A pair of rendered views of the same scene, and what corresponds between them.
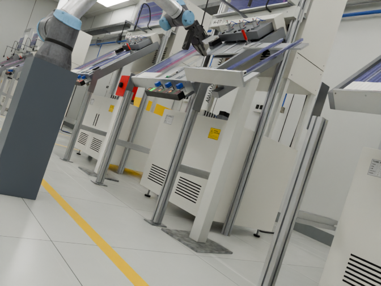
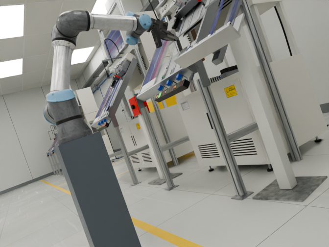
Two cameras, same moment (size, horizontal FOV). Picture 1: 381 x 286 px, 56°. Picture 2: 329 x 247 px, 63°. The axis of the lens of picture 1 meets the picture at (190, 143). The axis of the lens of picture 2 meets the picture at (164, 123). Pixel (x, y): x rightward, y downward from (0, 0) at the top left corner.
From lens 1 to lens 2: 40 cm
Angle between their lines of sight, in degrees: 8
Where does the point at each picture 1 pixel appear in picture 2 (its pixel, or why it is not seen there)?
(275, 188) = (306, 95)
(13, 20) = (40, 113)
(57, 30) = (59, 111)
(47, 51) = (64, 132)
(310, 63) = not seen: outside the picture
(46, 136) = (113, 197)
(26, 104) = (81, 185)
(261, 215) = (311, 123)
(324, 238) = not seen: outside the picture
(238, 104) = (240, 54)
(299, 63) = not seen: outside the picture
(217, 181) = (271, 129)
